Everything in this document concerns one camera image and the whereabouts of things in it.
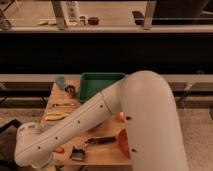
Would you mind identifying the red chili pepper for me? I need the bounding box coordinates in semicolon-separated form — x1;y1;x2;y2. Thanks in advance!
54;147;64;153

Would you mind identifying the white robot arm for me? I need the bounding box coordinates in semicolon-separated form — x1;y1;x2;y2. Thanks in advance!
14;70;189;171

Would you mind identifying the green plastic tray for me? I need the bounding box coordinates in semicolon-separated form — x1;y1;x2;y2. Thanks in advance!
78;72;125;103

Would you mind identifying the yellow red apple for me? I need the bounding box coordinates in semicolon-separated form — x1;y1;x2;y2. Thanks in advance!
116;112;124;122

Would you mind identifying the black binder clip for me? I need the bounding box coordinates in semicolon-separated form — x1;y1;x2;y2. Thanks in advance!
65;85;77;98

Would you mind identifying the wooden table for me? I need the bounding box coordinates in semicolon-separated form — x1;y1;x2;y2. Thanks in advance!
41;84;131;166

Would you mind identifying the orange red bowl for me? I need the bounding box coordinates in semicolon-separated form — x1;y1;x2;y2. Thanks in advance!
117;129;130;158

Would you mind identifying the thin metal utensil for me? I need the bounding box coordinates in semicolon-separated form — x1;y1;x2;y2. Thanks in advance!
51;103;76;107

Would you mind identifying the yellow banana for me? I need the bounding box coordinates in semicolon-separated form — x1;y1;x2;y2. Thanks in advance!
44;113;69;121

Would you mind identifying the dark red background bowl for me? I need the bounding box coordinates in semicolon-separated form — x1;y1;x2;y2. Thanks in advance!
88;17;99;25

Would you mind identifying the blue sponge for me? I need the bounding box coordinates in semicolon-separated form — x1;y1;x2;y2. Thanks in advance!
41;124;53;132

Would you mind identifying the small background jar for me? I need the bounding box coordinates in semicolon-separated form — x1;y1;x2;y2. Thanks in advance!
78;16;86;26

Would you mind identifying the clear background bottle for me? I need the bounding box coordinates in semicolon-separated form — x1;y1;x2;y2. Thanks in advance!
66;1;80;26

